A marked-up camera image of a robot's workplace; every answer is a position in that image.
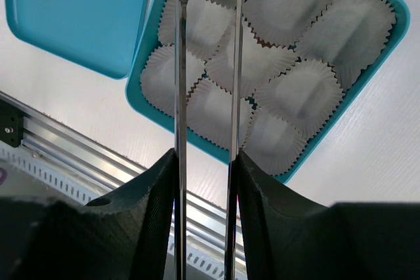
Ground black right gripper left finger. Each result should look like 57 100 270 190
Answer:
1 150 178 279

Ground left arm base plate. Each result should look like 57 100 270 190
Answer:
0 100 24 148

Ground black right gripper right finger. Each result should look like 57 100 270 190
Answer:
235 152 419 279

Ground aluminium rail frame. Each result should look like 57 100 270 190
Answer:
1 92 226 251

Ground teal tin lid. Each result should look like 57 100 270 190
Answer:
5 0 148 79

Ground metal tongs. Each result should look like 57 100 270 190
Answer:
175 0 243 279

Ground slotted cable duct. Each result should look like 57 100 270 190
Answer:
1 145 224 279

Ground white paper cup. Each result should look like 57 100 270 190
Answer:
243 0 333 47
158 0 235 60
205 24 297 98

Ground teal tin box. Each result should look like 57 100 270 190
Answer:
125 0 411 184

